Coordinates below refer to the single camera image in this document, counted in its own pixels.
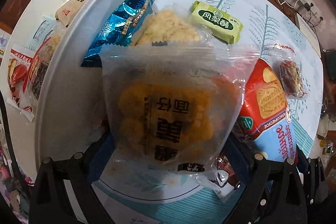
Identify clear bag orange cookies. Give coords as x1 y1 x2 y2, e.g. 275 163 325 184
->
100 42 260 174

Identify pale blue cracker packet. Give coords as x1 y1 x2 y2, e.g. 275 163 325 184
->
26 18 57 51

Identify patterned white teal tablecloth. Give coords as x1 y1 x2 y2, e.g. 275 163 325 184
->
96 1 313 223

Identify green pineapple cake packet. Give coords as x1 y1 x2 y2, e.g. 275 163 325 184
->
191 1 243 44

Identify blue red biscuit pack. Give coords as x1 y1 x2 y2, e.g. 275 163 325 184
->
237 59 296 162

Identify white set-top box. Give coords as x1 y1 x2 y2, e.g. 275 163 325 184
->
294 14 321 58

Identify red white barcode snack packet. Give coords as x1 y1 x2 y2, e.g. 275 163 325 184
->
23 24 66 101

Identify pale crumbly cake packet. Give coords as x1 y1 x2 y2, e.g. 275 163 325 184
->
132 3 212 46

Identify blue foil snack packet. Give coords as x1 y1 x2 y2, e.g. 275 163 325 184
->
81 0 157 68

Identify white plastic storage bin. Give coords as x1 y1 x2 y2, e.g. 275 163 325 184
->
7 0 124 178

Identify brown white chocolate snack packet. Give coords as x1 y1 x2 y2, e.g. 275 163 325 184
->
209 154 241 203

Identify clear wrapped nut cake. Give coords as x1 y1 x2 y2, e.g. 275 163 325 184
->
272 43 307 100

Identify beige soda cracker packet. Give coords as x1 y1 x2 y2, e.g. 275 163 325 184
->
55 0 88 27

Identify red white apple snack bag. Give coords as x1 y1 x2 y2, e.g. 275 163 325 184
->
7 45 34 122

